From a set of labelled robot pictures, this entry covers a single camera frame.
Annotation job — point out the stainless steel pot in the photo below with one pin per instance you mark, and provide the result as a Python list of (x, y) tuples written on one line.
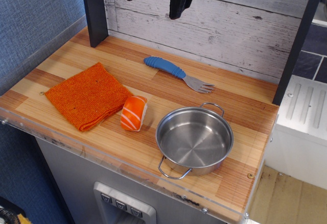
[(194, 140)]

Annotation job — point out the orange knitted towel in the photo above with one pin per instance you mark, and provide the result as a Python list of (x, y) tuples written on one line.
[(88, 97)]

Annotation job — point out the toy salmon sushi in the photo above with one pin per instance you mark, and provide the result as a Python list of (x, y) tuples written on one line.
[(133, 113)]

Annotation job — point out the white toy sink unit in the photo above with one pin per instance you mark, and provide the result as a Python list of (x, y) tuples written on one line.
[(297, 144)]

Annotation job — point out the clear acrylic edge guard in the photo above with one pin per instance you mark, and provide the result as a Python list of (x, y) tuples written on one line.
[(86, 165)]

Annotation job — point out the silver dispenser button panel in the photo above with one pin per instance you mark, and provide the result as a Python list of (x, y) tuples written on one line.
[(118, 207)]

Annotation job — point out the yellow black object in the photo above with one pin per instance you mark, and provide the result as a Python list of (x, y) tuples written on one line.
[(9, 216)]

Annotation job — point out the blue handled metal fork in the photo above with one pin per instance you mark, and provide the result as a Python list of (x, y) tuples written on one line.
[(169, 67)]

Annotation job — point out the dark left vertical post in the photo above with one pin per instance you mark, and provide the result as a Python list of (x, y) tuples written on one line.
[(96, 21)]

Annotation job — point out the dark vertical post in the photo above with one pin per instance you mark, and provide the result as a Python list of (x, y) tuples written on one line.
[(96, 21), (303, 29)]

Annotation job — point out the dark right vertical post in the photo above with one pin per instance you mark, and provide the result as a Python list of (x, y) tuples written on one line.
[(303, 29)]

